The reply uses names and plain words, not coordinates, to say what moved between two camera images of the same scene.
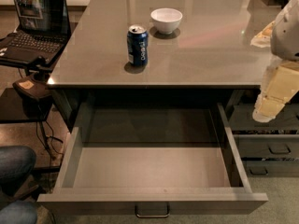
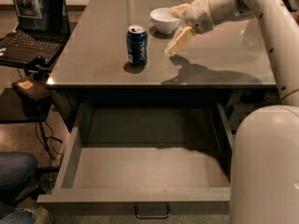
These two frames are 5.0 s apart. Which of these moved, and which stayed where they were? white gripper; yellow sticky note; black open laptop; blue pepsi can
Moved: white gripper
Stayed: yellow sticky note; blue pepsi can; black open laptop
